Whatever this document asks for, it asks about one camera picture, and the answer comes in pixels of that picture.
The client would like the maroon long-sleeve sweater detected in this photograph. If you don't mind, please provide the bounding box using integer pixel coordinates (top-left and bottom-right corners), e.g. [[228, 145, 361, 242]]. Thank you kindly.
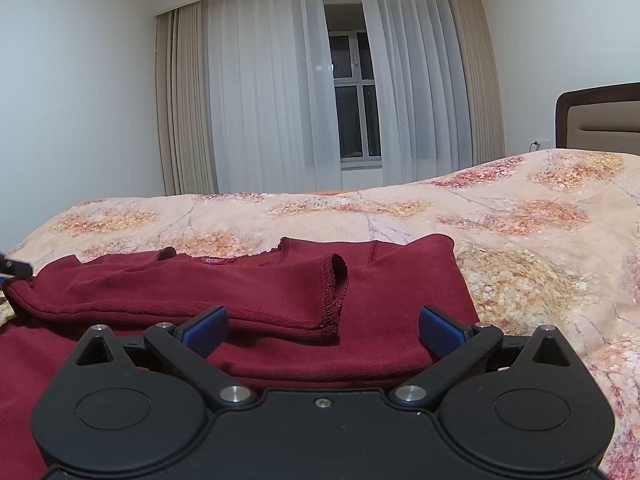
[[1, 234, 477, 479]]

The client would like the floral peach comforter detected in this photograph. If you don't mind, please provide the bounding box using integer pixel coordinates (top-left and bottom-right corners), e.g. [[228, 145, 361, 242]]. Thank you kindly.
[[12, 150, 639, 479]]

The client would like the white framed window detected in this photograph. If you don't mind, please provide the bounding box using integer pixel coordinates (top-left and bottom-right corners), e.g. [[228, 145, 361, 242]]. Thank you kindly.
[[324, 0, 382, 170]]

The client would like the left white sheer curtain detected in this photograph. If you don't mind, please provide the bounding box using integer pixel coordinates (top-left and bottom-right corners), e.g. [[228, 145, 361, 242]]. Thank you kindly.
[[206, 0, 342, 193]]

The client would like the white sheer curtain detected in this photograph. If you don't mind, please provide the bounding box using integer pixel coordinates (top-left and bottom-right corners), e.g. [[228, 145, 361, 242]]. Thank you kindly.
[[206, 0, 342, 193], [361, 0, 473, 185]]

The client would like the right white sheer curtain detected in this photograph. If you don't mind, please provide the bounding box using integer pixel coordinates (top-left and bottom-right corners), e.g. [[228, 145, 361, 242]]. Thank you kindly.
[[361, 0, 473, 185]]

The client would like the left beige drape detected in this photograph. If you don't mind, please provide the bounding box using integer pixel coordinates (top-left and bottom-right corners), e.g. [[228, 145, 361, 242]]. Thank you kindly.
[[155, 2, 217, 195]]

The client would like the beige drape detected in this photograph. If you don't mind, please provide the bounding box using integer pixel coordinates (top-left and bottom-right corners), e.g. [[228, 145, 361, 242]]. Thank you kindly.
[[449, 0, 506, 165], [155, 2, 217, 195]]

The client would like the brown padded headboard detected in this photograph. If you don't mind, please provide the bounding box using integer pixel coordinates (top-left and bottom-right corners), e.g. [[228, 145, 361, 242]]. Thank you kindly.
[[555, 82, 640, 155]]

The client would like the right beige drape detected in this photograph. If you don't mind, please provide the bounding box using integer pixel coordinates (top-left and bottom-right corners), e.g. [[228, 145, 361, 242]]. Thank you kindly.
[[449, 0, 506, 165]]

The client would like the white wall outlet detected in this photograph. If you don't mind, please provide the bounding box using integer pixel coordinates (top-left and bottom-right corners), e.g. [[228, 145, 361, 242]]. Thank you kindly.
[[529, 140, 551, 152]]

